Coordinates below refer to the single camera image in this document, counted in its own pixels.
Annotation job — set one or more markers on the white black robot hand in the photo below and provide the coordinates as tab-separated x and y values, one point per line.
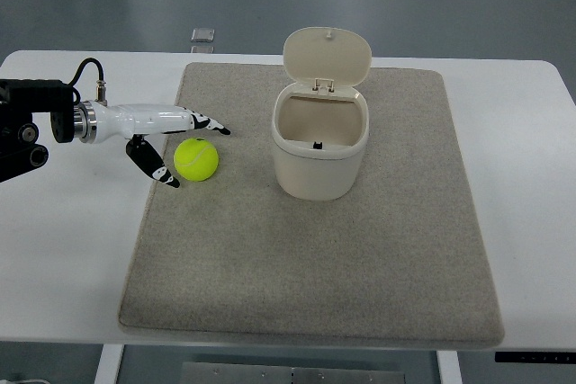
136	121

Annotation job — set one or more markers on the grey felt mat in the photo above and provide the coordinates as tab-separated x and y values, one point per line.
397	261

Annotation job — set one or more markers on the white table leg left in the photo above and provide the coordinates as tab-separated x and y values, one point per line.
109	365

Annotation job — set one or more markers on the silver floor socket plate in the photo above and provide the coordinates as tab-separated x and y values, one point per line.
202	35

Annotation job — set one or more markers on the yellow tennis ball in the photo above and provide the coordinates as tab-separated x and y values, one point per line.
196	159

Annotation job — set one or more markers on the beige lidded bin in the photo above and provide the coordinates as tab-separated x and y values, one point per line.
320	123

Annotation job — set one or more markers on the black table control panel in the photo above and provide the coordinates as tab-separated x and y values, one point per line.
535	357

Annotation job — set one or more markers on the white table leg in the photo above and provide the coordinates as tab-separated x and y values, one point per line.
109	365
449	367

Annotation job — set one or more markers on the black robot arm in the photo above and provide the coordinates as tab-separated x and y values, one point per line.
21	152

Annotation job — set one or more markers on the metal plate under table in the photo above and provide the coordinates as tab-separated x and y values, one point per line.
205	372

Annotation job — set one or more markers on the white table leg right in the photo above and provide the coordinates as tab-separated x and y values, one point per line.
449	367

